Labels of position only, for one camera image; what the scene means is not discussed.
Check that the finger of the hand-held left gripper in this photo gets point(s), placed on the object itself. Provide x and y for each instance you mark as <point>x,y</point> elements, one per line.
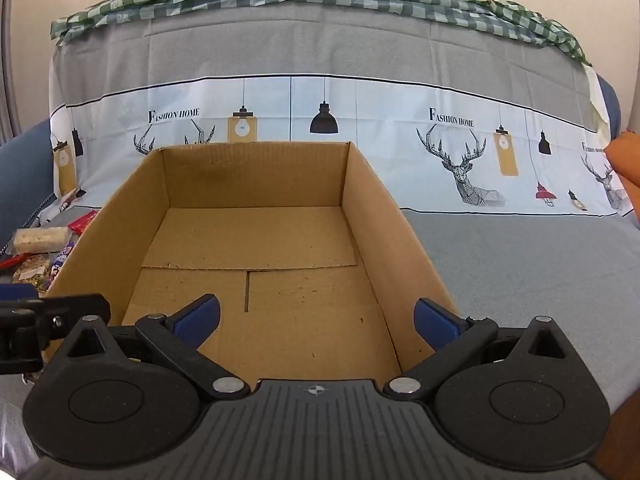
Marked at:
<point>75,307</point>

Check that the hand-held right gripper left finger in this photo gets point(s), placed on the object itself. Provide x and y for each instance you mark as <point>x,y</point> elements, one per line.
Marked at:
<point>197,317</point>

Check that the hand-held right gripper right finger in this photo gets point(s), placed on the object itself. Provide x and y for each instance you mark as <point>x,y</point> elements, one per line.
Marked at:
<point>435,322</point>

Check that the purple lollipop packet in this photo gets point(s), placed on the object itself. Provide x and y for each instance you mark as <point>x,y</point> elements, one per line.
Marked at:
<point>61,260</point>

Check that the clear granola snack packet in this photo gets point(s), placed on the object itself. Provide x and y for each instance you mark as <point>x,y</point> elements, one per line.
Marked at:
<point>32,270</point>

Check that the pale rice cracker bar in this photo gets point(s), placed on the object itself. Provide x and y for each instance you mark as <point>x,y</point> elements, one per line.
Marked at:
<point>40,239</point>

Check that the red snack packet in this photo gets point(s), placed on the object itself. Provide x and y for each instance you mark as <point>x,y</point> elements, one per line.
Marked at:
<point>82,221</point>
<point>12,261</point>

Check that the cardboard box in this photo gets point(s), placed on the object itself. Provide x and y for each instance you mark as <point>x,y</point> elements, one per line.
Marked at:
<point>250,240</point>

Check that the orange cushion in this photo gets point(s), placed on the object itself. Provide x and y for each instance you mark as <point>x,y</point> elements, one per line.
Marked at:
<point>625,157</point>

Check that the printed grey sofa cover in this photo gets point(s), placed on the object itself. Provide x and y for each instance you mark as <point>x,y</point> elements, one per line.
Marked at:
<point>320,50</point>

